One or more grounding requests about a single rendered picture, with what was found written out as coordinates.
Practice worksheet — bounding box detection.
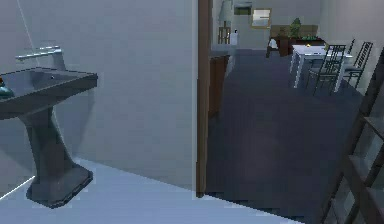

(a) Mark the teal soap dispenser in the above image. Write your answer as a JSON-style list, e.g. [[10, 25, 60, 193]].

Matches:
[[0, 76, 16, 100]]

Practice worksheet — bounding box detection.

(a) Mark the brown wooden cabinet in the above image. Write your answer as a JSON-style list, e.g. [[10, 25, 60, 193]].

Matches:
[[208, 54, 231, 118]]

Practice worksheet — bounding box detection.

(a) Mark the small wooden chair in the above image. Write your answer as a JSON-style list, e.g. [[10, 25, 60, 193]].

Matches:
[[217, 20, 232, 45]]

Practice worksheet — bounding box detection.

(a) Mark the dark brown sideboard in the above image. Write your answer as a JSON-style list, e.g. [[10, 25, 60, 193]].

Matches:
[[265, 24, 326, 59]]

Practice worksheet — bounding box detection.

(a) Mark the white dining table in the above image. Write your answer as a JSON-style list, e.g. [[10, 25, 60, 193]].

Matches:
[[289, 44, 354, 93]]

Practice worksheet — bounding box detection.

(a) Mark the green house plant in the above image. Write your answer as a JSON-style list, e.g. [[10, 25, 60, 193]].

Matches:
[[288, 17, 303, 39]]

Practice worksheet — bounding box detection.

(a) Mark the black slatted dining chair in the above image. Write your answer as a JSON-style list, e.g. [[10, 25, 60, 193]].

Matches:
[[305, 44, 348, 97], [343, 41, 374, 89]]

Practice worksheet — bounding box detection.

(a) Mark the silver sink faucet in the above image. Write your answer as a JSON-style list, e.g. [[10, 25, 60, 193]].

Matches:
[[15, 46, 67, 71]]

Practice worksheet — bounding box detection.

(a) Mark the gold framed wall picture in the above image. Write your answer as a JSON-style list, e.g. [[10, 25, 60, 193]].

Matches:
[[250, 8, 273, 29]]

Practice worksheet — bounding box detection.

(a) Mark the grey pedestal sink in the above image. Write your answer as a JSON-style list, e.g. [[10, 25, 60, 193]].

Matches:
[[0, 66, 99, 210]]

